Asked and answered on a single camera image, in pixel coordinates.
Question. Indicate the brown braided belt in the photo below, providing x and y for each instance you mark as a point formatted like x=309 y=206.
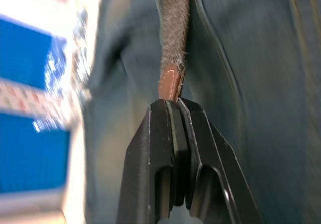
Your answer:
x=174 y=33

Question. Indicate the white letter sticker strip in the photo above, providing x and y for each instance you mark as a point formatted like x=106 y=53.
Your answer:
x=20 y=96

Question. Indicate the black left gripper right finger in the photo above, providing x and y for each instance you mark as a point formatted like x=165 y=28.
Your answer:
x=213 y=163

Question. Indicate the blue plastic grid tray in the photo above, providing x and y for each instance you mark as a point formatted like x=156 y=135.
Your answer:
x=27 y=148

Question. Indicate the blue denim shorts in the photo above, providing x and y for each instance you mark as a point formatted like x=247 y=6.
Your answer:
x=250 y=83

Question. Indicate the clear bag of plastic parts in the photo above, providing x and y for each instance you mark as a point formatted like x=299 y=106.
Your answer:
x=62 y=83

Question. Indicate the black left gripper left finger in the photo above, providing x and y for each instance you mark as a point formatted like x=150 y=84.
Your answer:
x=148 y=158

